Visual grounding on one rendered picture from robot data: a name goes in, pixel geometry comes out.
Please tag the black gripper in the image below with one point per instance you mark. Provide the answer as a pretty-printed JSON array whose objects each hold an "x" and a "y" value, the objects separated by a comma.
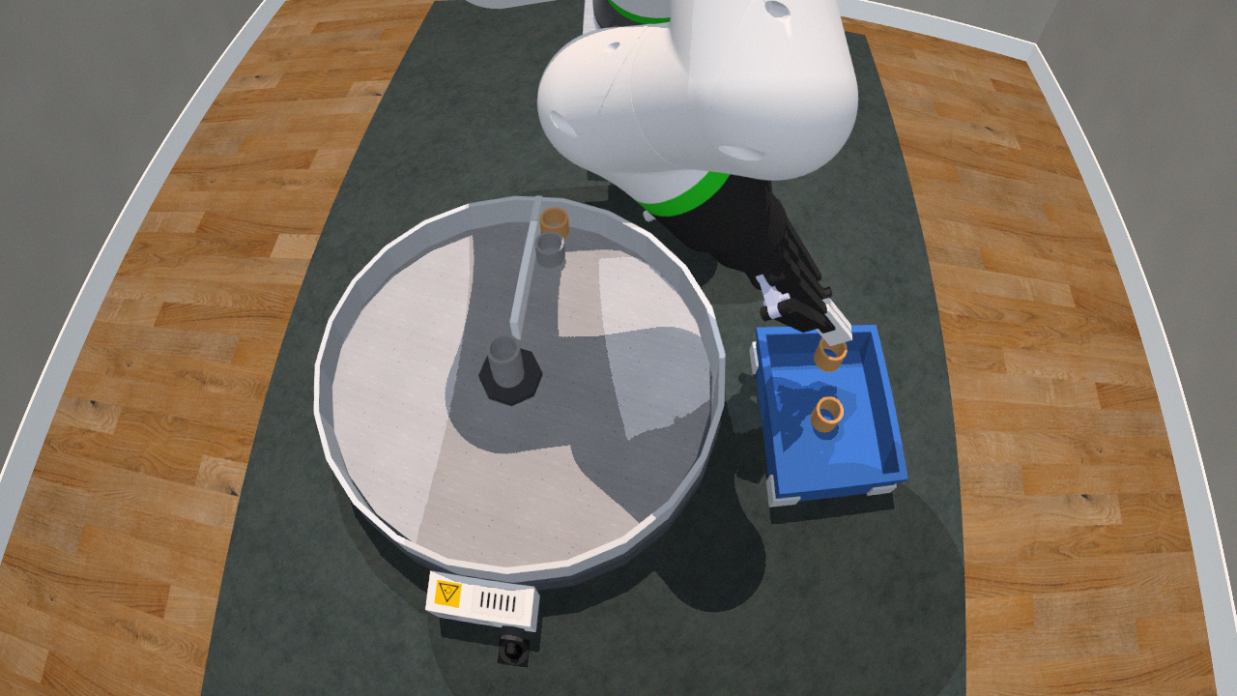
[{"x": 809, "y": 310}]

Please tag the tan hollow cylinder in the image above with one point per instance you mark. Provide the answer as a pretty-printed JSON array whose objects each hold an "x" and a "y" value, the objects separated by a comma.
[
  {"x": 554, "y": 215},
  {"x": 834, "y": 406},
  {"x": 827, "y": 363}
]

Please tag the blue plastic crate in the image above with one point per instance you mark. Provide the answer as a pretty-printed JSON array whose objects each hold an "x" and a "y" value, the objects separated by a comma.
[{"x": 865, "y": 442}]

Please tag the grey hollow cylinder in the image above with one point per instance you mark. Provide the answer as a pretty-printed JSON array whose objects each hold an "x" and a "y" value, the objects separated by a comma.
[
  {"x": 501, "y": 342},
  {"x": 549, "y": 259},
  {"x": 509, "y": 381}
]

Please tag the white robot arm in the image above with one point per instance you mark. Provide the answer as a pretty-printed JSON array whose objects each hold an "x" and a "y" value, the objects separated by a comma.
[{"x": 763, "y": 89}]

